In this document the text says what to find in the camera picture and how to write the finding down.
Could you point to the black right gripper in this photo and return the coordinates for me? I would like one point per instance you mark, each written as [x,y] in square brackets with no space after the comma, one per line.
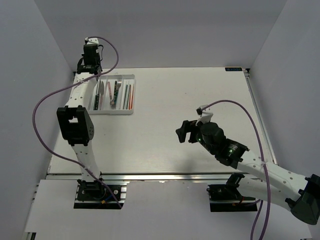
[187,127]

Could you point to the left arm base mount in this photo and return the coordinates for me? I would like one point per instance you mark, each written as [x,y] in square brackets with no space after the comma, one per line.
[94,196]

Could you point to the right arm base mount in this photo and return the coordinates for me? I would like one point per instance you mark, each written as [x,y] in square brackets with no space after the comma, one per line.
[225,198]

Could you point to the orange chopstick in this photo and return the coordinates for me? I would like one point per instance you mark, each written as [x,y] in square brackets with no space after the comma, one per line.
[132,97]

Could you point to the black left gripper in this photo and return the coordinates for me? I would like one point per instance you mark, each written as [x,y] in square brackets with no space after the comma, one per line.
[83,54]

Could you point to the dark handled knife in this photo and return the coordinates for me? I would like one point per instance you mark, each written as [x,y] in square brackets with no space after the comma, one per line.
[98,87]

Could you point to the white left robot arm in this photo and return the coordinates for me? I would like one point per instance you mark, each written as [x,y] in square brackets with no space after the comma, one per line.
[74,120]

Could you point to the white divided utensil tray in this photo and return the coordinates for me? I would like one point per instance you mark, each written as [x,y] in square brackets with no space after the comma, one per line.
[106,110]

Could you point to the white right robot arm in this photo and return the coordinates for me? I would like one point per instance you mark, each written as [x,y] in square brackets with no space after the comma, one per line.
[297,193]

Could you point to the grey handled fork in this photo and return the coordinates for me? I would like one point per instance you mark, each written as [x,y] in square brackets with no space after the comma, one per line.
[115,95]

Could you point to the green handled fork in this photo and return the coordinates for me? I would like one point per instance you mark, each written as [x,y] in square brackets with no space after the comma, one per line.
[119,85]

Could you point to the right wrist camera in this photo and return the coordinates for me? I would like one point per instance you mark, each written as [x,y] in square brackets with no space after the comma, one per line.
[205,115]

